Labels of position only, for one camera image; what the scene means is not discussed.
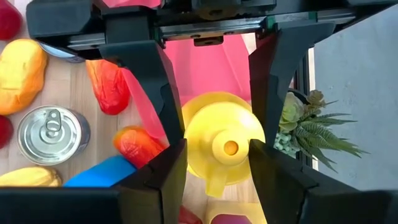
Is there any orange-yellow mango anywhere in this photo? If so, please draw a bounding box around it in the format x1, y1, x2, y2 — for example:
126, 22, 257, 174
0, 38, 49, 116

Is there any silver tin can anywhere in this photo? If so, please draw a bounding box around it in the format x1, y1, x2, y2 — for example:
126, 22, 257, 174
16, 105, 91, 166

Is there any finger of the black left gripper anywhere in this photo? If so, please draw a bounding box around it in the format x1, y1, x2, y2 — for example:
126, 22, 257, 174
248, 21, 337, 147
99, 39, 186, 147

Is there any blue squeeze bottle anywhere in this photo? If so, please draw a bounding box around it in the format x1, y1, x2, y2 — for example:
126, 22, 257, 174
63, 154, 138, 188

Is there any potted succulent plant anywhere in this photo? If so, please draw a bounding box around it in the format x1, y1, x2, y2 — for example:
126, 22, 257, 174
273, 89, 369, 174

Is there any purple squeeze bottle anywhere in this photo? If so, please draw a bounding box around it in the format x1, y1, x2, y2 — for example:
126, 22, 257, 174
210, 213, 253, 224

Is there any red-orange elongated fruit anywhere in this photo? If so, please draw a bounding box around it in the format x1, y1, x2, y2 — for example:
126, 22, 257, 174
112, 125, 169, 170
85, 58, 131, 116

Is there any pink plastic tray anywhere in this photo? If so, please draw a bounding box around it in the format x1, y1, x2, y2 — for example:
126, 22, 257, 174
101, 0, 296, 147

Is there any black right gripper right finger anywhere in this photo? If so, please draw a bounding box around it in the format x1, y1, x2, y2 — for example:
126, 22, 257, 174
248, 139, 318, 224

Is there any yellow squeeze bottle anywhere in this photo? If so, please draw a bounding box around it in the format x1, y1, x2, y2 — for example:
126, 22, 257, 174
181, 91, 267, 198

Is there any golden yellow fruit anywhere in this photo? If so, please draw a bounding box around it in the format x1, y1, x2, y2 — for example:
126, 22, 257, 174
0, 166, 63, 187

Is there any red round fruit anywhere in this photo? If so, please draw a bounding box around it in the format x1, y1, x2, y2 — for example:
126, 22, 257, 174
0, 114, 14, 150
0, 0, 23, 41

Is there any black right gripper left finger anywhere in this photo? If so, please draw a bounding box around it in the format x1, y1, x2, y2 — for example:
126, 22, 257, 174
118, 138, 188, 224

